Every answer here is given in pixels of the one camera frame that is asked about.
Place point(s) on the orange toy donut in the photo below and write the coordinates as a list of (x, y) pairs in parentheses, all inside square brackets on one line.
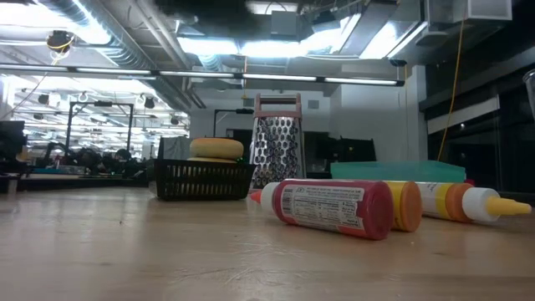
[(217, 148)]

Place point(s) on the red icing bottle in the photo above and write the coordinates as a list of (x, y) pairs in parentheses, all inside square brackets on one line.
[(334, 209)]

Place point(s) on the yellow icing bottle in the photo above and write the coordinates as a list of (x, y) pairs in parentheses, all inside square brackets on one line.
[(407, 207), (443, 200)]

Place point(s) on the clear plastic bin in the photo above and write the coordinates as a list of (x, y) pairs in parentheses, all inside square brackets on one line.
[(531, 92)]

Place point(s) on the metal box grater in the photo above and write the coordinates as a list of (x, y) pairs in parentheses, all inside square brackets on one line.
[(276, 146)]

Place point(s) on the black plastic basket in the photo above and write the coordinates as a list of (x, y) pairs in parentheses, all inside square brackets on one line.
[(196, 180)]

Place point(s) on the black background furniture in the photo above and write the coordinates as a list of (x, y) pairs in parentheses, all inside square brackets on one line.
[(355, 150)]

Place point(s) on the long light bar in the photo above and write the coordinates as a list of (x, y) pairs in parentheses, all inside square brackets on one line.
[(196, 74)]

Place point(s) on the grey ceiling box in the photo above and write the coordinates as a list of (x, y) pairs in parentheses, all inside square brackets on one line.
[(285, 23)]

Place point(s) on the teal plastic bin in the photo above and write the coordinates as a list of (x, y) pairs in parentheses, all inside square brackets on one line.
[(397, 171)]

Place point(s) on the person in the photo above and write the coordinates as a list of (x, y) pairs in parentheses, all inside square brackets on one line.
[(124, 155)]

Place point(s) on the white ceiling vent unit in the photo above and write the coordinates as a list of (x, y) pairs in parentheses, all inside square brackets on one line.
[(468, 10)]

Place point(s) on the black monitor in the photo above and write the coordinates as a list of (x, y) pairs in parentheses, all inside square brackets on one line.
[(12, 142)]

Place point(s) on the silver ventilation duct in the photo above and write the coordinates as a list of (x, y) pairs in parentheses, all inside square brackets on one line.
[(117, 46)]

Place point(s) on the black background frame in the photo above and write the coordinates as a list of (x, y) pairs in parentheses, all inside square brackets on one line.
[(69, 125)]

